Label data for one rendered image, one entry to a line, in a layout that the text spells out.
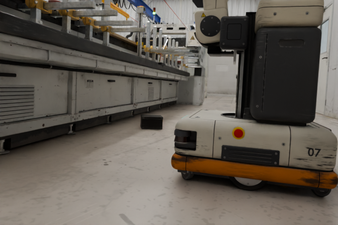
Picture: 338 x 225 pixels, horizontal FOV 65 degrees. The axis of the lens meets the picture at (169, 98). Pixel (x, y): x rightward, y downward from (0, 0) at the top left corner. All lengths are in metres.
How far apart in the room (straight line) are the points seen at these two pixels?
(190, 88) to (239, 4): 7.29
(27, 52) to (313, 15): 1.31
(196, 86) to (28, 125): 4.37
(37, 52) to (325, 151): 1.41
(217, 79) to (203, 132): 10.92
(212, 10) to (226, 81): 10.69
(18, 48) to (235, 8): 11.49
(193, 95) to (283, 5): 4.68
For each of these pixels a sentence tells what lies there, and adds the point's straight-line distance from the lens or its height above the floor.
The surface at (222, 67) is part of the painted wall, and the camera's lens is 12.06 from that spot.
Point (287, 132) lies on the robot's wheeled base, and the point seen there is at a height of 0.26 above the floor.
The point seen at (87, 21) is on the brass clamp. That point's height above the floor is 0.83.
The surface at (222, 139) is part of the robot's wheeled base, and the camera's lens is 1.15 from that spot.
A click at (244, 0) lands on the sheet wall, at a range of 12.60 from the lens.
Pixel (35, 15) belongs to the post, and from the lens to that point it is 1.53.
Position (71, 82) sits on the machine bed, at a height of 0.41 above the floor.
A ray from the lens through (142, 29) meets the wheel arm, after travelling 2.09.
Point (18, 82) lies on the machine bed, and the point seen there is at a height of 0.40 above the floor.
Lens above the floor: 0.43
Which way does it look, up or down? 3 degrees down
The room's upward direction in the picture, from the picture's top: 3 degrees clockwise
